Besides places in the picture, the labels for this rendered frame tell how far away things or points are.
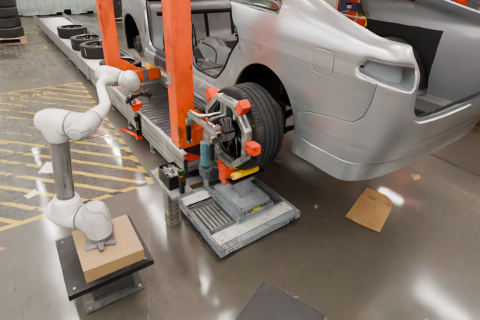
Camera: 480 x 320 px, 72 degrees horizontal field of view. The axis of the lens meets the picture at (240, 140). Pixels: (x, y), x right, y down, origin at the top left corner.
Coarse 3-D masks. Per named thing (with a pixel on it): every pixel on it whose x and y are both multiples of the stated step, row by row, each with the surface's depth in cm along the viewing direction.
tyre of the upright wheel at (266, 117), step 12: (240, 84) 248; (252, 84) 249; (240, 96) 233; (252, 96) 233; (264, 96) 237; (252, 108) 228; (264, 108) 232; (276, 108) 237; (252, 120) 228; (264, 120) 229; (276, 120) 236; (264, 132) 230; (276, 132) 236; (264, 144) 232; (276, 144) 240; (252, 156) 240; (264, 156) 240; (240, 168) 259; (252, 168) 250
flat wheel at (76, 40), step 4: (72, 36) 692; (76, 36) 699; (80, 36) 705; (84, 36) 715; (88, 36) 718; (92, 36) 713; (96, 36) 710; (100, 36) 701; (72, 40) 674; (76, 40) 669; (80, 40) 668; (84, 40) 669; (88, 40) 671; (92, 40) 675; (72, 44) 680; (76, 44) 674; (72, 48) 687; (76, 48) 677
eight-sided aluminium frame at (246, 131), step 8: (216, 96) 243; (224, 96) 243; (208, 104) 258; (216, 104) 256; (232, 104) 229; (208, 112) 262; (240, 120) 226; (240, 128) 228; (248, 128) 227; (248, 136) 231; (216, 144) 273; (216, 152) 267; (224, 160) 259; (232, 160) 258; (240, 160) 240; (232, 168) 251
